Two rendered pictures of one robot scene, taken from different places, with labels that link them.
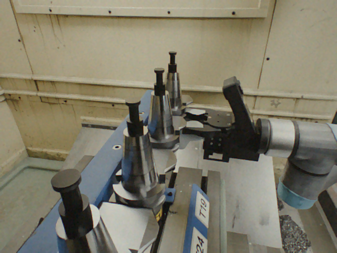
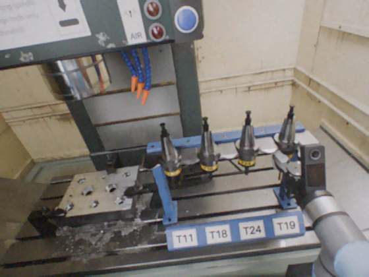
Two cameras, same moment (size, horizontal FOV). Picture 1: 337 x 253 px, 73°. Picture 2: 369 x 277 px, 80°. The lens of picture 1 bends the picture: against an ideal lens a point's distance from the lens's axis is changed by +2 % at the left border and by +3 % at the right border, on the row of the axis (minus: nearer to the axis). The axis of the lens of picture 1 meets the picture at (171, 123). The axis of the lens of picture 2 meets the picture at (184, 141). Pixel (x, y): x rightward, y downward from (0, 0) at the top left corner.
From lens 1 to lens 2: 0.49 m
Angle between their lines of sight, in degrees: 68
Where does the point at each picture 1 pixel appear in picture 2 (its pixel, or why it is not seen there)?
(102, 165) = not seen: hidden behind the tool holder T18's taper
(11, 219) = not seen: hidden behind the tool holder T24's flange
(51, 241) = (176, 143)
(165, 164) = (225, 154)
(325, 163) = (327, 259)
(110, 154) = (217, 136)
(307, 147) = (319, 232)
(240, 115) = (302, 173)
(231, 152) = (296, 196)
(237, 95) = (303, 156)
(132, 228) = (188, 157)
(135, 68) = not seen: outside the picture
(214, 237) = (274, 243)
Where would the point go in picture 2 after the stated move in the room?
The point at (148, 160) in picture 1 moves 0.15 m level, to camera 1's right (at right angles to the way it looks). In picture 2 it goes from (204, 142) to (226, 181)
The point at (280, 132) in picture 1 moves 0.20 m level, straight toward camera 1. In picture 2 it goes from (314, 206) to (219, 194)
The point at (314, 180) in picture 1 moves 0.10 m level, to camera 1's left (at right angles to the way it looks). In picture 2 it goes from (321, 267) to (290, 225)
